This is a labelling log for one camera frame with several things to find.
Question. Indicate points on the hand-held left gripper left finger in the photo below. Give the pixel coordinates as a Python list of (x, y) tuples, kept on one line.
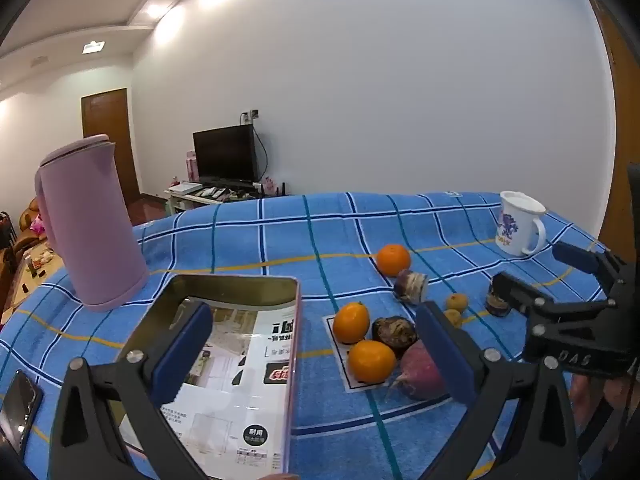
[(182, 355)]

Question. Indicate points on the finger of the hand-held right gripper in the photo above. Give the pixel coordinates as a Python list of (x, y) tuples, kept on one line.
[(580, 255), (515, 287)]

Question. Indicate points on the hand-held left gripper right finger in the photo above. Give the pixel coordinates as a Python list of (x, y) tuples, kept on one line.
[(445, 355)]

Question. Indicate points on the short purple sugarcane piece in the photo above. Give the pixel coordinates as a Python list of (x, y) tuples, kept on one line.
[(496, 306)]

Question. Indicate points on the pink round radish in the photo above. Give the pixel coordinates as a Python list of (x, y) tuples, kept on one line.
[(420, 370)]

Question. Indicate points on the small tan round fruit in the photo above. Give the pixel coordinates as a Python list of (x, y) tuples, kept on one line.
[(457, 302), (452, 317)]

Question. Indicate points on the brown taro corm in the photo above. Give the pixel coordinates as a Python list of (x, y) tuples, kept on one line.
[(395, 335)]

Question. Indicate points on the small orange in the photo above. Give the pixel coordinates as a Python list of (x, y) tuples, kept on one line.
[(351, 324), (371, 361)]

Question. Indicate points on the pink metal tin box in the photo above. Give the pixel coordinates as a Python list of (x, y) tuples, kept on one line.
[(220, 290)]

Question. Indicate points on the thick purple sugarcane piece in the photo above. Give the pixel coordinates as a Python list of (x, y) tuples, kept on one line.
[(410, 286)]

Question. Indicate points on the large round orange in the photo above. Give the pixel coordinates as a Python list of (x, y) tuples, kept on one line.
[(393, 260)]

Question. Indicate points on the person's right hand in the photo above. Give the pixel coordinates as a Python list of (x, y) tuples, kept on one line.
[(587, 392)]

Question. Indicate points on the white mug blue print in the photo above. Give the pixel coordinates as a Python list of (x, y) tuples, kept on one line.
[(515, 220)]

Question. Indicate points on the printed paper leaflet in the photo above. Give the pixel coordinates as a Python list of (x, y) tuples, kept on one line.
[(240, 410)]

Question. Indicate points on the white printed paper sheet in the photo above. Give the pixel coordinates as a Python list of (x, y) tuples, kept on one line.
[(340, 355)]

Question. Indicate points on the pink electric kettle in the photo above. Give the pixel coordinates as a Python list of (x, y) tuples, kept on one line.
[(95, 235)]

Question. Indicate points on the white television stand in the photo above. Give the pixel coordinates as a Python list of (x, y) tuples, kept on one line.
[(185, 205)]

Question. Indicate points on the white remote control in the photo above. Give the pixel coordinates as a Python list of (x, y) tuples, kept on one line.
[(206, 192)]

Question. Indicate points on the blue plaid blanket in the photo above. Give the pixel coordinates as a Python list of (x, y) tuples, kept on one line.
[(300, 240)]

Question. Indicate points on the white set-top box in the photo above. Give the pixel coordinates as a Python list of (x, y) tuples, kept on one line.
[(186, 187)]

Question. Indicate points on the black smartphone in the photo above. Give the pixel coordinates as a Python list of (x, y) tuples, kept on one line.
[(20, 405)]

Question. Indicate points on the wooden coffee table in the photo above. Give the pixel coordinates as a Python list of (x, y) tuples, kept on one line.
[(25, 285)]

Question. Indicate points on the pink floral ornament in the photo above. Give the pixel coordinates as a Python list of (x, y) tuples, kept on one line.
[(270, 186)]

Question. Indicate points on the black router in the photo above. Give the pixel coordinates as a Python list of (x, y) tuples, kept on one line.
[(281, 191)]

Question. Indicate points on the pink floral pillow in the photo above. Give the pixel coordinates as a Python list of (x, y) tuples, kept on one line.
[(39, 226)]

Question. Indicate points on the orange leather sofa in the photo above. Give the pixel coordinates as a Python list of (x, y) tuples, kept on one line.
[(27, 220)]

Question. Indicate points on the black flat television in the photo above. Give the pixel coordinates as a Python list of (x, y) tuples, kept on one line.
[(225, 152)]

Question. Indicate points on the dark stacked chairs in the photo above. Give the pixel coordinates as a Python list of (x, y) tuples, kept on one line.
[(7, 232)]

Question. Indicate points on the brown wooden door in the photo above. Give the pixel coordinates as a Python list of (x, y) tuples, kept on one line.
[(107, 135)]

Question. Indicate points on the ceiling emergency light fixture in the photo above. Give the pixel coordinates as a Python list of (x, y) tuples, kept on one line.
[(94, 47)]

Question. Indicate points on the wall power socket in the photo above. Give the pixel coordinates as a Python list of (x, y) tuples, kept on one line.
[(250, 115)]

